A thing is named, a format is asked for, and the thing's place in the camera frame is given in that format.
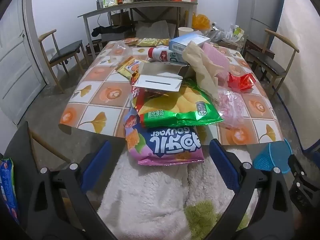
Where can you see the grey fridge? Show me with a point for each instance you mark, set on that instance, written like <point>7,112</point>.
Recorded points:
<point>260,5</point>

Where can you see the red foil wrapper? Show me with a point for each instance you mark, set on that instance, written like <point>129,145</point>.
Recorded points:
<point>242,81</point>

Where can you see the yellow brown snack packet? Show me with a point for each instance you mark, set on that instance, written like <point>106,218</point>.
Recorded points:
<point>163,41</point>

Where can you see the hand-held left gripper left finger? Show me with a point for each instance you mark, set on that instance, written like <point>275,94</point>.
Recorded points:
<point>96,162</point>

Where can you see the white cardboard box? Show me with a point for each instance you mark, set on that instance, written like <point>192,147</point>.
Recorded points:
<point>160,81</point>

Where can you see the pink cloth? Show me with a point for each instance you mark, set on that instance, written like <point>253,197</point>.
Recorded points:
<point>215,55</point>

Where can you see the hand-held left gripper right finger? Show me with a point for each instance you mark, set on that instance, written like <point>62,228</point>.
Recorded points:
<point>222,165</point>

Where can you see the yellow green snack packet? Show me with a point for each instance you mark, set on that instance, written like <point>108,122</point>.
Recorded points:
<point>147,42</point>

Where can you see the grey desk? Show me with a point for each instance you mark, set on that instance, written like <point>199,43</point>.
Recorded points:
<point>140,5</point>

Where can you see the green chip bag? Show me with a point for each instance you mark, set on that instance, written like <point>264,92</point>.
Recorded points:
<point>180,105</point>

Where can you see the blue plastic basket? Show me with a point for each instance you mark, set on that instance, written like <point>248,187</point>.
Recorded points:
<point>270,157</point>

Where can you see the blue snack packet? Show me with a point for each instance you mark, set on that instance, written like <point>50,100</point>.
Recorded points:
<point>7,187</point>

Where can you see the clear plastic cup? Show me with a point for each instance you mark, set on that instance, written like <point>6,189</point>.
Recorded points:
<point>121,46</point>

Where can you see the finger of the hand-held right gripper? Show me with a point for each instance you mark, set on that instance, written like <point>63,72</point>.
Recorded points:
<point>300,180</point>

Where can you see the yellow plastic bag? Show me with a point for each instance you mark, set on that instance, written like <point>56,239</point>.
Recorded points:
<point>200,21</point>

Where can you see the brown cardboard box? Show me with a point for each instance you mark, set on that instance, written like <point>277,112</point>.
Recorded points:
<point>120,18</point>

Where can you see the paper cup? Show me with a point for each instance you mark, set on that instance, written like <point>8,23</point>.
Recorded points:
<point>185,32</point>

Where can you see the green food packet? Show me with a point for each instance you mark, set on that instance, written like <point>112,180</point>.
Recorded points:
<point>110,0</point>

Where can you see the small brown oven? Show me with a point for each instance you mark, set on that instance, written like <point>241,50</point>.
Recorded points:
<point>93,46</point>

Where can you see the white bottle red cap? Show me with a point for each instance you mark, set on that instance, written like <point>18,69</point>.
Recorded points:
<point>160,53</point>

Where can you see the red snack packet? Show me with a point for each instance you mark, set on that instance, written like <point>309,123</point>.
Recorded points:
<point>137,97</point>

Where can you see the grey cushion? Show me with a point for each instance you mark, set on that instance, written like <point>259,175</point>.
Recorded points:
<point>155,28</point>

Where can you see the blue white carton box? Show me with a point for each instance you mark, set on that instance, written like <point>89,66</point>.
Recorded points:
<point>190,41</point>

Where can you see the purple snack bag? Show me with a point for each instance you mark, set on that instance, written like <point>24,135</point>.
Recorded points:
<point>170,147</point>

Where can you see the white printed carton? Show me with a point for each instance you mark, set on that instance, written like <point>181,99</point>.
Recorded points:
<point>176,58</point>

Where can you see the orange snack packet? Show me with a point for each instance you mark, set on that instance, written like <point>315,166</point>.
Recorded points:
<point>131,41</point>

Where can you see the green white carton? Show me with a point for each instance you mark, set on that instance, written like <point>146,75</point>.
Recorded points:
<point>237,33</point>

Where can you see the patterned tablecloth table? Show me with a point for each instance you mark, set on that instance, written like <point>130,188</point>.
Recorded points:
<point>100,97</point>

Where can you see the dark wooden stool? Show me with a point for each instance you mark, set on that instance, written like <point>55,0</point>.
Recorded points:
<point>252,45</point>

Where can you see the clear pink plastic bag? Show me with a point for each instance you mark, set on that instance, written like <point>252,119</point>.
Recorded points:
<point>230,105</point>

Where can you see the white door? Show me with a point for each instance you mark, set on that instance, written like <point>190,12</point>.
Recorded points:
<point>17,67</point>

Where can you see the white fluffy clothing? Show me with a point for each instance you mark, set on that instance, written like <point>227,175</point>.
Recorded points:
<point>145,192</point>

